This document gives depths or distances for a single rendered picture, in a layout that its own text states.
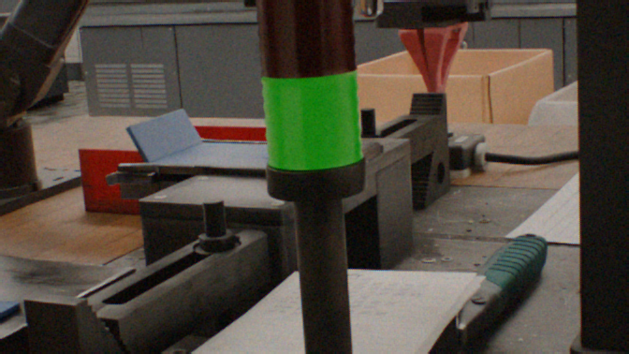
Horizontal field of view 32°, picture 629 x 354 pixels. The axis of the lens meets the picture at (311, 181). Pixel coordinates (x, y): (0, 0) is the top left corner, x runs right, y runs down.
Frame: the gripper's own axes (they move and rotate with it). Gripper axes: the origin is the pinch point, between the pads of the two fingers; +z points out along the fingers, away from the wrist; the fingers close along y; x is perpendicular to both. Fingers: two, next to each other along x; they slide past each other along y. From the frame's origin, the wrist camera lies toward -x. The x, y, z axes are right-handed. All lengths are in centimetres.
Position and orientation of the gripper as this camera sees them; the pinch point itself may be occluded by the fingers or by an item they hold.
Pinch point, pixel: (436, 92)
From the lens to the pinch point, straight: 106.5
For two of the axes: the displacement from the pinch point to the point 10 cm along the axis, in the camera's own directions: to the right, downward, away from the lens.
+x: -4.7, 2.3, -8.5
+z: 0.7, 9.7, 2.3
